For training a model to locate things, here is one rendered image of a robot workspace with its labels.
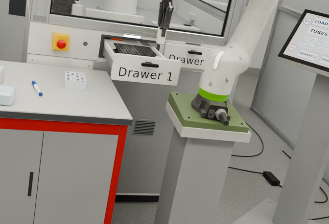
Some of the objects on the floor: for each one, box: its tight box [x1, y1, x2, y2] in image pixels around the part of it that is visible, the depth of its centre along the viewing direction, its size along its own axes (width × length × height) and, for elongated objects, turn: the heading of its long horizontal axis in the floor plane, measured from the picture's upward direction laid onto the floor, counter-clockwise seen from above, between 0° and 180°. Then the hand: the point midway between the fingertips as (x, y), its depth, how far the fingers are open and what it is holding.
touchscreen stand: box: [232, 73, 329, 224], centre depth 241 cm, size 50×45×102 cm
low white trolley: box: [0, 61, 133, 224], centre depth 199 cm, size 58×62×76 cm
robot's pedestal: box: [154, 101, 251, 224], centre depth 200 cm, size 30×30×76 cm
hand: (161, 35), depth 202 cm, fingers closed
